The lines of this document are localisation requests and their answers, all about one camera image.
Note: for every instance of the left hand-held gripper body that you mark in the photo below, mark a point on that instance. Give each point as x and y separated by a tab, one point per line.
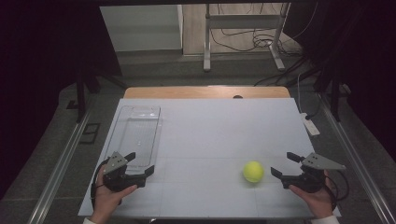
115	165

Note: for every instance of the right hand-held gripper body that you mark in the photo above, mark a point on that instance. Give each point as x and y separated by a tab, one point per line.
313	182

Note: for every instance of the clear plastic container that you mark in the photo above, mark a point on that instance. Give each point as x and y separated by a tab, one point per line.
140	137

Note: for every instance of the yellow tennis ball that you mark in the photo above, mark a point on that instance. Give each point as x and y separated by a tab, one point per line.
253	171

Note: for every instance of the person's right hand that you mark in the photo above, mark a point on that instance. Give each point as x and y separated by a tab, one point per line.
314	200

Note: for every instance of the person's left hand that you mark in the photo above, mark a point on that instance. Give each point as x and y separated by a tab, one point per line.
107	199

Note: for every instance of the white power strip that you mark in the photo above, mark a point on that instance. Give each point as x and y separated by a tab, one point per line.
309	124

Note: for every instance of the black floor frames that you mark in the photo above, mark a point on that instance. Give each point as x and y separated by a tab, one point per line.
90	133

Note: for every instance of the white board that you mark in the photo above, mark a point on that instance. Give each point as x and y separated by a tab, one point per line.
211	140

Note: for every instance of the black stand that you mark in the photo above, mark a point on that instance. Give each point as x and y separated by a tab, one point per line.
81	93
334	96

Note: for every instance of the black table grommet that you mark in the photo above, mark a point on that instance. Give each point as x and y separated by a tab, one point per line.
237	96

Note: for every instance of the wooden table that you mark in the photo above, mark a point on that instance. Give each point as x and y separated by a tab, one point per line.
193	92

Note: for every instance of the white cabinet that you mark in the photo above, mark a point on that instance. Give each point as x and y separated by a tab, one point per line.
143	28

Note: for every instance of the metal floor rail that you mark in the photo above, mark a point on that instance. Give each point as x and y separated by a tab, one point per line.
59	168
358	161

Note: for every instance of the grey metal desk frame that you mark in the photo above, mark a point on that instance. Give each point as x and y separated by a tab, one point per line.
243	21

